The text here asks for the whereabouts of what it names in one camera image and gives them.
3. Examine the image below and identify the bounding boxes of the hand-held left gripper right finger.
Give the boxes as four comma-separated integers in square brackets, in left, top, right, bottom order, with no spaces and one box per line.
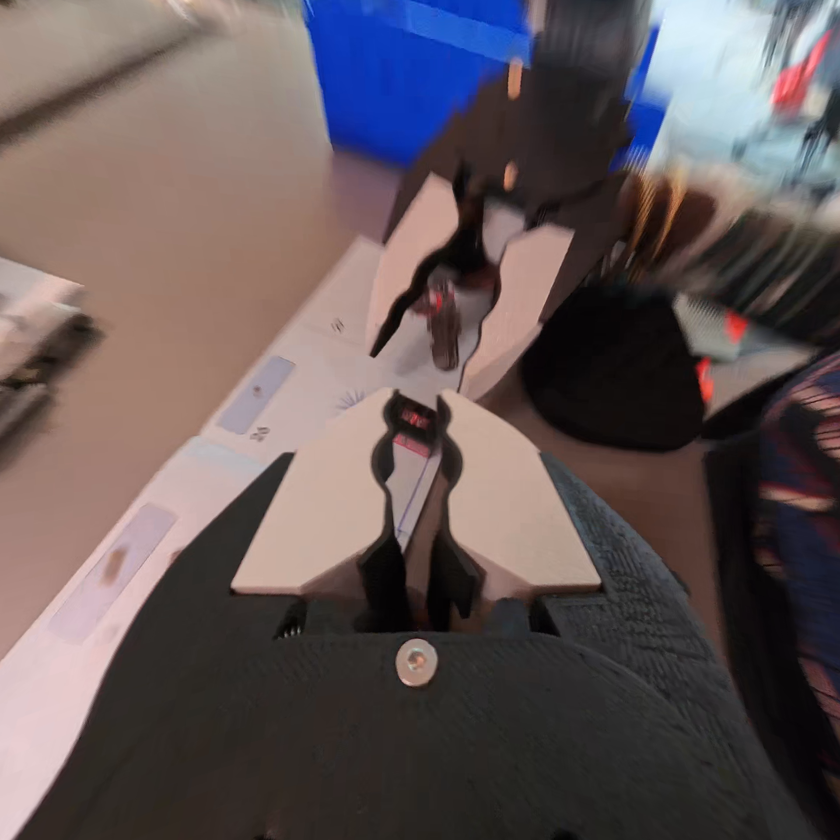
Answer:
[436,388,603,621]

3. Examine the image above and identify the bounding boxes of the open white instruction booklet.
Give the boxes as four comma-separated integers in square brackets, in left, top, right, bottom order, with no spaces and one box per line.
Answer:
[0,236,501,840]

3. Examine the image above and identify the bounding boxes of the dark brick piece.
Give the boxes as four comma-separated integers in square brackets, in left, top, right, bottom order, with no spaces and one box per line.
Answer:
[423,272,463,371]

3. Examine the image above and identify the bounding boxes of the black cushion pad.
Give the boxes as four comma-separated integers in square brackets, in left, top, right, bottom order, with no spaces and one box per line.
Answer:
[521,285,708,454]

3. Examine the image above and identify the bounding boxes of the grey desk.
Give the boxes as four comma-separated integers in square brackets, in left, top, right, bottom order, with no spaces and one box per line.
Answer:
[0,0,729,664]

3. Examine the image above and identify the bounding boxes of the gold wire bangles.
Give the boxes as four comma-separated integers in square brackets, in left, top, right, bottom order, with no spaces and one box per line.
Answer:
[629,172,685,265]

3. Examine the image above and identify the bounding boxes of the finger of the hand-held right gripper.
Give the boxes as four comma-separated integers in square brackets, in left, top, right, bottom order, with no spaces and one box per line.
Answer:
[458,225,573,403]
[366,172,472,360]

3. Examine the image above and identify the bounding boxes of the person's right forearm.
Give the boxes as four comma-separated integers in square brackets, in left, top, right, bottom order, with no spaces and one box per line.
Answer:
[617,167,840,345]

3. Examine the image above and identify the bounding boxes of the grey toy brick truck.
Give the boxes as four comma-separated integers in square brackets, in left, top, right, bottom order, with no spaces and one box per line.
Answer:
[0,256,101,447]

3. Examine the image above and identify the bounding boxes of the person's black printed shirt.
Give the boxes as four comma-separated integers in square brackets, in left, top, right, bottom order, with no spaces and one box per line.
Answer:
[672,289,840,840]

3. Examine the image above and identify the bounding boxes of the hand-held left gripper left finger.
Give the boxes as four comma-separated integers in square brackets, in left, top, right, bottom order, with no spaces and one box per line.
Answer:
[230,388,403,598]

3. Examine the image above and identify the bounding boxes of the blue plastic bin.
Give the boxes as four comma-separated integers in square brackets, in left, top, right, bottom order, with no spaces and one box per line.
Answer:
[303,0,667,173]

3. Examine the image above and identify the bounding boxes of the small red black brick assembly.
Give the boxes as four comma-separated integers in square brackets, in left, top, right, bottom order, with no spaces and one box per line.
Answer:
[386,395,439,459]

